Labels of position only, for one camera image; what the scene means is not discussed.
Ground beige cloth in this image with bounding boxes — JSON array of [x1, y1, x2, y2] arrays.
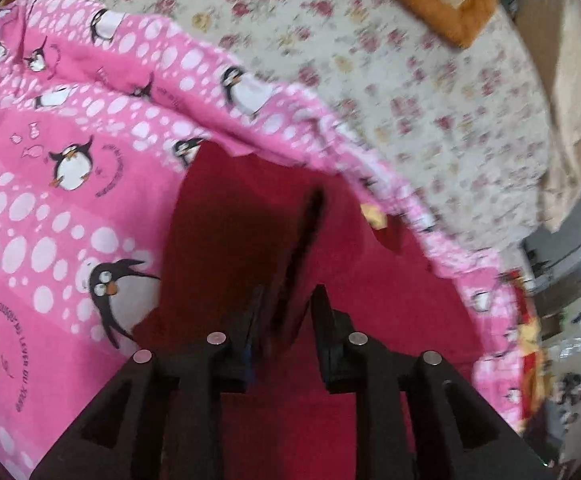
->
[[513, 0, 581, 233]]

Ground floral bed sheet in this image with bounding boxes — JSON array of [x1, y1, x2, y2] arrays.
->
[[33, 0, 558, 256]]

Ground red and yellow cloth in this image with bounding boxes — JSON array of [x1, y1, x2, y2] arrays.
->
[[500, 270, 551, 431]]

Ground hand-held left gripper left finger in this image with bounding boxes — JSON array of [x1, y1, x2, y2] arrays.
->
[[29, 284, 267, 480]]

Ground red small garment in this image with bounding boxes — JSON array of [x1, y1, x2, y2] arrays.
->
[[133, 141, 483, 480]]

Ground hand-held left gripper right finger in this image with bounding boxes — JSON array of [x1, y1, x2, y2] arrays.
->
[[311, 284, 556, 480]]

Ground pink penguin print blanket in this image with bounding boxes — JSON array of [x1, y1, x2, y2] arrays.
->
[[0, 0, 523, 480]]

